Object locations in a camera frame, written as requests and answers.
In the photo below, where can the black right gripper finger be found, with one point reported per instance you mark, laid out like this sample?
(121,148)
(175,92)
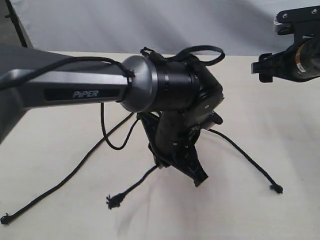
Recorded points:
(267,67)

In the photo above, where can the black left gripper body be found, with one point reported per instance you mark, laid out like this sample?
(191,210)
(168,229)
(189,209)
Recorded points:
(171,140)

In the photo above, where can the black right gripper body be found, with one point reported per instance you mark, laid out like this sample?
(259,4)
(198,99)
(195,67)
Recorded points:
(303,63)

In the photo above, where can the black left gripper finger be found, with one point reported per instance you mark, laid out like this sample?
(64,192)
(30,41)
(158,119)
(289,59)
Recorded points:
(187,162)

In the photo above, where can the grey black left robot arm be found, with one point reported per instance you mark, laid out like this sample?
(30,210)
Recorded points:
(174,97)

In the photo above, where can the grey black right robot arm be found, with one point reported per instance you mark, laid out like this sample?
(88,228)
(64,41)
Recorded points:
(299,63)

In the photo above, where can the grey fabric backdrop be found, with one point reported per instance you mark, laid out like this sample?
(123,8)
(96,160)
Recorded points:
(239,27)

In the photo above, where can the black metal stand pole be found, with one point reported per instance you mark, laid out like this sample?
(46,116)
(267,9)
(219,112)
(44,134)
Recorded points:
(16,23)

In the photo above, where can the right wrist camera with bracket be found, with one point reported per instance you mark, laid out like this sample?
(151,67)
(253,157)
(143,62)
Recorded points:
(304,21)

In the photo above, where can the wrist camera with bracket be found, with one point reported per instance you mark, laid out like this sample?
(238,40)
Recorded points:
(212,119)
(304,21)

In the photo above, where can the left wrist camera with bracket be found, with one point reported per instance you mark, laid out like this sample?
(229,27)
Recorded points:
(212,119)

